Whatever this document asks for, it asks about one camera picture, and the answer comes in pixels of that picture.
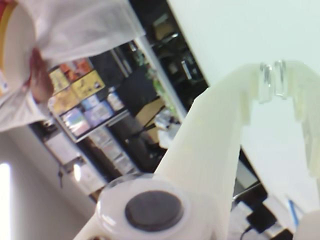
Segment person wearing white shirt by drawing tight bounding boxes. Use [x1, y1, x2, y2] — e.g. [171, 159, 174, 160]
[0, 0, 147, 132]

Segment shelf with small drawers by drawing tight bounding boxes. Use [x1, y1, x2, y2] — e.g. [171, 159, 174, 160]
[87, 127, 141, 177]

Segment blue plastic strip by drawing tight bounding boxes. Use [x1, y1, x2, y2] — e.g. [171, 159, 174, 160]
[286, 198, 301, 227]

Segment black power adapter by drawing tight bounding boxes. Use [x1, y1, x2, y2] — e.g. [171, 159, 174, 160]
[246, 199, 278, 234]

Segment person's right hand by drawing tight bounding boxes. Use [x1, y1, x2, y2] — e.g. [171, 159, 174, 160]
[28, 48, 55, 103]

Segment yellow plate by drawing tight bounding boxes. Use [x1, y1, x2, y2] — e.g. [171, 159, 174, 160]
[0, 2, 36, 85]

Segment display rack colourful boxes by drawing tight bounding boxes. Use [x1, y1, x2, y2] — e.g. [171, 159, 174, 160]
[48, 58, 131, 144]

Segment white plastic bag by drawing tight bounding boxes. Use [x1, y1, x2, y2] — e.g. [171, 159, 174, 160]
[157, 121, 182, 150]

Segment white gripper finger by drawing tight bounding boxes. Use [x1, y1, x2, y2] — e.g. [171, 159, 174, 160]
[273, 59, 320, 240]
[153, 62, 274, 240]

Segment black and tan chair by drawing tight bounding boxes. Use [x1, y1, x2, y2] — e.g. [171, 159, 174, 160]
[117, 66, 166, 127]

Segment googly eye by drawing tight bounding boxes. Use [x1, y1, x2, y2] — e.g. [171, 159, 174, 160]
[96, 173, 192, 237]

